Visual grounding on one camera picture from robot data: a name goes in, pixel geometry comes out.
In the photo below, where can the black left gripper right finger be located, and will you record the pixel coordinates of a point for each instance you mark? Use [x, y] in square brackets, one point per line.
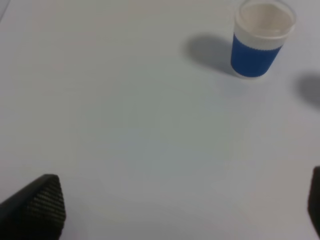
[313, 205]

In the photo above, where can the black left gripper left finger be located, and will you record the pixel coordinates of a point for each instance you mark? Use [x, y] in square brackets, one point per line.
[36, 212]

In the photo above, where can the blue and white paper cup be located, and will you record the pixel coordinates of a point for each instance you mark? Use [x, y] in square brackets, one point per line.
[261, 28]

